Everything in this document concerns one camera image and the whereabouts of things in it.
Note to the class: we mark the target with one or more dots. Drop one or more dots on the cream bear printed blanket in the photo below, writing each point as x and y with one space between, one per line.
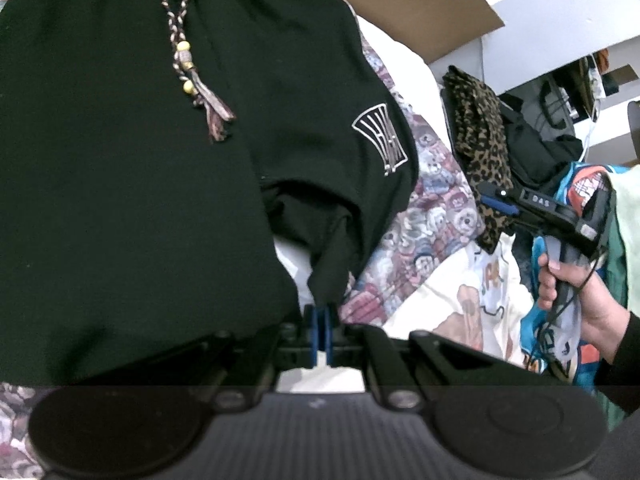
440 285

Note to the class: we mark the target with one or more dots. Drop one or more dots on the person's right hand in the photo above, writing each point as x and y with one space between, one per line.
595 310

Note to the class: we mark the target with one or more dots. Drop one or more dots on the black pants with bear print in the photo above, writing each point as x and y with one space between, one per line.
125 160

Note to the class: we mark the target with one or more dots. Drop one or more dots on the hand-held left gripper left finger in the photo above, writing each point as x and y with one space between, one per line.
311 330

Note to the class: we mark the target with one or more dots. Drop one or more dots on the folded cardboard sheet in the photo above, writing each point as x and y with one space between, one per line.
400 0

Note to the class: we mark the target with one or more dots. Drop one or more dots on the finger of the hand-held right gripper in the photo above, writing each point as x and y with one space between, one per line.
500 193
500 208

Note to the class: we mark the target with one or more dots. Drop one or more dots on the light green cloth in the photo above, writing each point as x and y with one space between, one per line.
627 220

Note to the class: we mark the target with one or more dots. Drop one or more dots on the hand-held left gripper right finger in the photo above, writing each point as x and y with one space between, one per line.
330 330

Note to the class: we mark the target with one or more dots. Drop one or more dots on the blue cartoon printed cloth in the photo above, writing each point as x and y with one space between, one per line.
582 187

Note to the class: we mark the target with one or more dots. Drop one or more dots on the black cloth heap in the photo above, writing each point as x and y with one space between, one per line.
540 155

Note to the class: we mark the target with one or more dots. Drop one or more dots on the person's right forearm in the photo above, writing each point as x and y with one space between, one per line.
622 365

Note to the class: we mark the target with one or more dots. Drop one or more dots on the leopard print cloth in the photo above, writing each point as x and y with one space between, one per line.
475 125

